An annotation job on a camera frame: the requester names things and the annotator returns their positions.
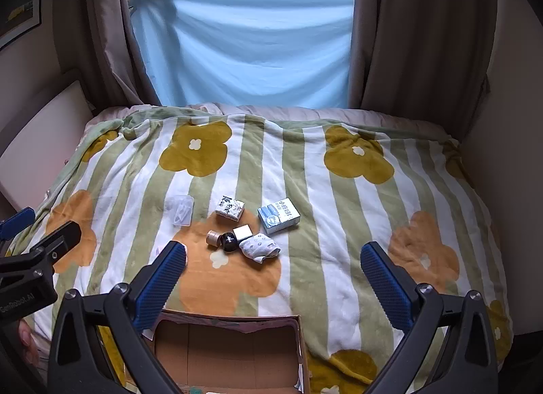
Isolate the wall poster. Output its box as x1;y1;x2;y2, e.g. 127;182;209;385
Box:
0;0;45;51

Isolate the black round jar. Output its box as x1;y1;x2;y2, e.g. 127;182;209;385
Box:
217;231;238;254

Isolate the blue and white carton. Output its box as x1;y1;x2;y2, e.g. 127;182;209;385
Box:
257;198;300;236

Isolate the brown curtain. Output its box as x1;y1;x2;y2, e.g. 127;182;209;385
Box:
53;0;164;110
348;0;499;114

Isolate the white patterned soft packet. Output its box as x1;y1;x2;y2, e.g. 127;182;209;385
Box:
238;234;281;265

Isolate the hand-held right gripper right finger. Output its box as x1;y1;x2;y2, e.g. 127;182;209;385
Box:
360;241;499;394

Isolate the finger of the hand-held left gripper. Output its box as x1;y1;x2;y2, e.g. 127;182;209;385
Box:
0;207;37;240
0;221;82;278

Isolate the white printed tissue pack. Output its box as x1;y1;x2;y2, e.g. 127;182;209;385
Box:
215;196;245;222

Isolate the cardboard box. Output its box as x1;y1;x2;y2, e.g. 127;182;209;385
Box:
142;309;312;394

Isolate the white padded panel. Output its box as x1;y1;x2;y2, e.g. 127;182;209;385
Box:
0;80;96;212

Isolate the clear plastic case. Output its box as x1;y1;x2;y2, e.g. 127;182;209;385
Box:
167;195;194;227

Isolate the person's left hand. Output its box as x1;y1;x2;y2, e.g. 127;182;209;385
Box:
18;320;43;363

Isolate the light blue window cloth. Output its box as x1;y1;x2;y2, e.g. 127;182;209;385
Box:
128;0;355;110

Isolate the striped floral blanket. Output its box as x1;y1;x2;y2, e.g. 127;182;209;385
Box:
8;106;514;394

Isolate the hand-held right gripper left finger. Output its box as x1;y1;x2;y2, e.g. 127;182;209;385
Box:
49;241;188;394

